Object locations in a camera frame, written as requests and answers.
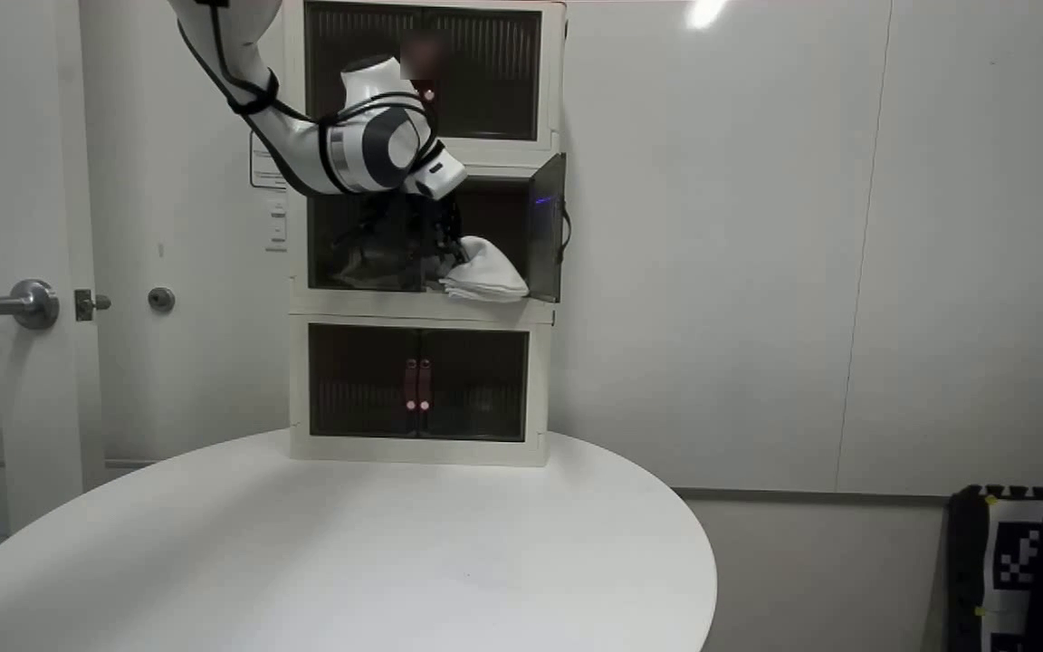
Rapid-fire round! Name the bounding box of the metal door latch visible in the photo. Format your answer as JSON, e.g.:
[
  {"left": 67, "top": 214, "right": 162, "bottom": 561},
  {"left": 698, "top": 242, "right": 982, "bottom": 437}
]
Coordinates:
[{"left": 69, "top": 287, "right": 116, "bottom": 327}]

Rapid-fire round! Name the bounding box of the white stackable cabinet unit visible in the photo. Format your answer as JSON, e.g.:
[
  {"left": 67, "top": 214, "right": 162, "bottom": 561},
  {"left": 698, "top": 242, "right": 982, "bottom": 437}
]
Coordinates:
[
  {"left": 284, "top": 0, "right": 570, "bottom": 174},
  {"left": 288, "top": 156, "right": 570, "bottom": 331},
  {"left": 288, "top": 314, "right": 554, "bottom": 469}
]

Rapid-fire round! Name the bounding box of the white towel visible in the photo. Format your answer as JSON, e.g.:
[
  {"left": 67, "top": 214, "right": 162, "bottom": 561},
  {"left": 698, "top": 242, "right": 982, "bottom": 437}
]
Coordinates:
[{"left": 439, "top": 233, "right": 534, "bottom": 308}]

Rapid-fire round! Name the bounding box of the white light switch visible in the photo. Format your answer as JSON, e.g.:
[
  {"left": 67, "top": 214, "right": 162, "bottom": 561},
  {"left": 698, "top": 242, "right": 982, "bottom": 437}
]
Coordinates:
[{"left": 261, "top": 200, "right": 294, "bottom": 258}]

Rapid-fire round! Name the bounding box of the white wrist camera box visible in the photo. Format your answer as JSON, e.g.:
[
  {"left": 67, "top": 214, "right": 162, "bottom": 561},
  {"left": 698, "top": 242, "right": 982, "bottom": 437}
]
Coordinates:
[{"left": 410, "top": 147, "right": 472, "bottom": 201}]

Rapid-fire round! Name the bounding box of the black white calibration board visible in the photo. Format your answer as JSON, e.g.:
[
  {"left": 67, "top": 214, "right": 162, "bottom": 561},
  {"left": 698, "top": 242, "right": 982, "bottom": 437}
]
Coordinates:
[{"left": 947, "top": 482, "right": 1043, "bottom": 652}]

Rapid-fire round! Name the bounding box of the white room door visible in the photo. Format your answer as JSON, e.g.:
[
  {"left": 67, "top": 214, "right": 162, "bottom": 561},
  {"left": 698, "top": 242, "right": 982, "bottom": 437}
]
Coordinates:
[{"left": 0, "top": 0, "right": 107, "bottom": 535}]

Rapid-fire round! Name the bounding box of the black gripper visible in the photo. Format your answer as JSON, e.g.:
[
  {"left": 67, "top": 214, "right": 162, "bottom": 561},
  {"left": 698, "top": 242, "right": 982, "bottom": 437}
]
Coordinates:
[{"left": 394, "top": 191, "right": 469, "bottom": 291}]

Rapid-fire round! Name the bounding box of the dark tinted cabinet door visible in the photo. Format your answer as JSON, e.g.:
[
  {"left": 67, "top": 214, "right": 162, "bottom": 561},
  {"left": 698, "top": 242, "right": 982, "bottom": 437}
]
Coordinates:
[
  {"left": 524, "top": 153, "right": 570, "bottom": 308},
  {"left": 306, "top": 191, "right": 424, "bottom": 292}
]

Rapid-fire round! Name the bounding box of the silver lever door handle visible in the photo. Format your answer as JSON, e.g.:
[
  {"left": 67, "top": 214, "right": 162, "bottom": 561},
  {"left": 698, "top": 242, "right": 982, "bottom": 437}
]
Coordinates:
[{"left": 0, "top": 276, "right": 61, "bottom": 335}]

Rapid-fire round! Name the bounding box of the white wall sign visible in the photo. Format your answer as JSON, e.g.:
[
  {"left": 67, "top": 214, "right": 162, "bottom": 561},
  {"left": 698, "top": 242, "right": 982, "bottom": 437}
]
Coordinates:
[{"left": 247, "top": 122, "right": 294, "bottom": 191}]

